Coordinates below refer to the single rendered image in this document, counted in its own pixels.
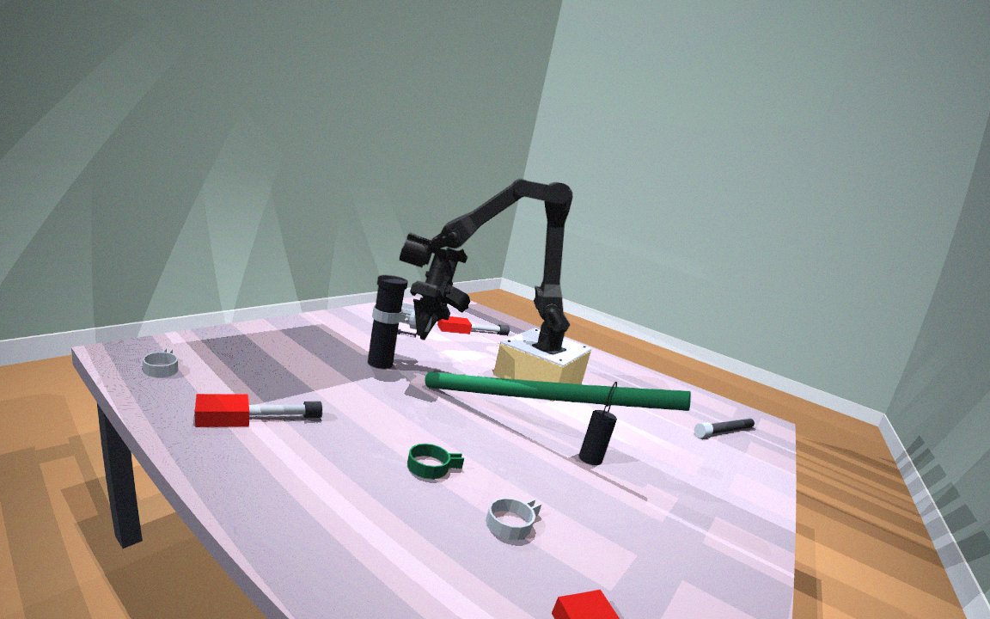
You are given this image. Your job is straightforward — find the green cylinder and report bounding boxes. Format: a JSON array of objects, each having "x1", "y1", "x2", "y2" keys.
[{"x1": 425, "y1": 371, "x2": 691, "y2": 411}]

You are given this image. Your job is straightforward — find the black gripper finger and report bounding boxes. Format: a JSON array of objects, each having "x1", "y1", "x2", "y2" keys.
[
  {"x1": 420, "y1": 313, "x2": 445, "y2": 340},
  {"x1": 413, "y1": 299, "x2": 440, "y2": 337}
]

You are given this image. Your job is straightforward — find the black cylinder with wire loop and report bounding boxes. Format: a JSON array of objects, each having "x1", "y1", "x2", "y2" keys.
[{"x1": 578, "y1": 399, "x2": 617, "y2": 465}]

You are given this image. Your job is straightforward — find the dark green ring clamp with tab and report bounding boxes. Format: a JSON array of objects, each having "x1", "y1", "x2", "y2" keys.
[{"x1": 407, "y1": 443, "x2": 464, "y2": 480}]

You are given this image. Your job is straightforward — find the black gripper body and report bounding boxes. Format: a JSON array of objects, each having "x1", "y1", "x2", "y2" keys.
[{"x1": 410, "y1": 268, "x2": 453, "y2": 321}]

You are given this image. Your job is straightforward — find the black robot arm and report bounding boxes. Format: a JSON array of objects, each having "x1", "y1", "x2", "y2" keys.
[{"x1": 400, "y1": 179, "x2": 573, "y2": 355}]

